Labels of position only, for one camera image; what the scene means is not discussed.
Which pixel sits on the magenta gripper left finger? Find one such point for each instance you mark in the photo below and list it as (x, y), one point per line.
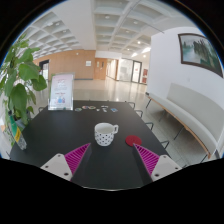
(65, 165)

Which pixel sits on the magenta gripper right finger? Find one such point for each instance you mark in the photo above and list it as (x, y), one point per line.
(157, 166)

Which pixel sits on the green plastic bottle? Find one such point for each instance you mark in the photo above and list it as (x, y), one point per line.
(16, 133)

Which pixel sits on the black chair nearest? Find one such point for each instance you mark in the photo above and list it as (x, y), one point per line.
(165, 143)

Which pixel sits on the black chair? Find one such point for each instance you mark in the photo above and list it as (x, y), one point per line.
(132, 104)
(165, 143)
(150, 125)
(139, 112)

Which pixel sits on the red round coaster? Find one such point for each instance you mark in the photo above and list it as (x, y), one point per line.
(133, 139)

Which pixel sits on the white polka dot mug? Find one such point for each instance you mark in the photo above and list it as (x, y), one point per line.
(104, 133)

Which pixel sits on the green round sticker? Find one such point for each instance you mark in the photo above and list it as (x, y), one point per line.
(78, 109)

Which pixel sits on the multicolour round sticker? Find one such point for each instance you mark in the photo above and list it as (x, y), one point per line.
(86, 107)

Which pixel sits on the yellow round sticker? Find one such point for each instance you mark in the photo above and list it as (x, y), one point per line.
(92, 107)

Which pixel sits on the white long bench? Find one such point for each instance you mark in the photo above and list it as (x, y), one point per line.
(199, 115)

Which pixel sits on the acrylic sign stand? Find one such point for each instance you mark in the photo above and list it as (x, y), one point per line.
(61, 92)

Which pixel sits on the small white sticker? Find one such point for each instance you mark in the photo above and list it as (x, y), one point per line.
(104, 108)

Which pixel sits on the black chair farthest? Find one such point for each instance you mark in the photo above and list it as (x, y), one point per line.
(132, 104)

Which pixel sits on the blue sticker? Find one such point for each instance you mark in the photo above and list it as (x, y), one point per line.
(114, 109)

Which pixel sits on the green leafy plant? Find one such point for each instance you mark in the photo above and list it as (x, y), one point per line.
(20, 78)

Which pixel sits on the framed landscape painting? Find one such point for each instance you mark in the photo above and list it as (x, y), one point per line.
(196, 50)

